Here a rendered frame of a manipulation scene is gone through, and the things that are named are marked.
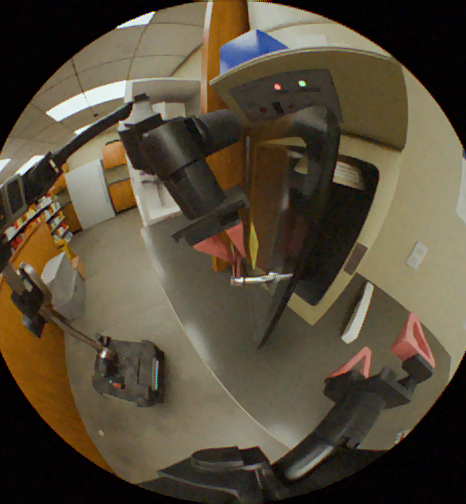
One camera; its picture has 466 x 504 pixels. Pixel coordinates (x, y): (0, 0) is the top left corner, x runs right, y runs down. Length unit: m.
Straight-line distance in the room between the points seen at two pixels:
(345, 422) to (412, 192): 0.70
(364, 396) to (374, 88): 0.30
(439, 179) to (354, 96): 0.58
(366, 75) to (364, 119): 0.07
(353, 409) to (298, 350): 0.32
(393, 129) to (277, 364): 0.50
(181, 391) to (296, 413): 1.09
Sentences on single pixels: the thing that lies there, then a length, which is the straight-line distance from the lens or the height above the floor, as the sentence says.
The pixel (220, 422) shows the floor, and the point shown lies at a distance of 1.38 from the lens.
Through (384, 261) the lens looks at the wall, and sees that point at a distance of 0.79.
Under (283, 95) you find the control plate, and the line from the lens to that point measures 0.28.
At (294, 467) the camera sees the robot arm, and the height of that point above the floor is 1.22.
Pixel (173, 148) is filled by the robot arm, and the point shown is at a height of 1.36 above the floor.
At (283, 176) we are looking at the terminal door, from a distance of 0.15.
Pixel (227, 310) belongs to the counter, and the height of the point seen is 0.94.
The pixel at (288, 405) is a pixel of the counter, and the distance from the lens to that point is 0.43.
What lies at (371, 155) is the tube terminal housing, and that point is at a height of 1.38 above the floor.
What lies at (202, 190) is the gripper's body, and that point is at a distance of 0.16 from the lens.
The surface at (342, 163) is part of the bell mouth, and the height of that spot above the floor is 1.35.
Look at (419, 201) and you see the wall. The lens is 0.74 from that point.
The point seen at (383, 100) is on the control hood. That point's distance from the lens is 0.24.
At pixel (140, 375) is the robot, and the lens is 1.29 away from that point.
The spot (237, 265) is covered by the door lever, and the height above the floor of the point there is 1.21.
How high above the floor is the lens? 1.35
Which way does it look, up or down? 38 degrees down
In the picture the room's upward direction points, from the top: straight up
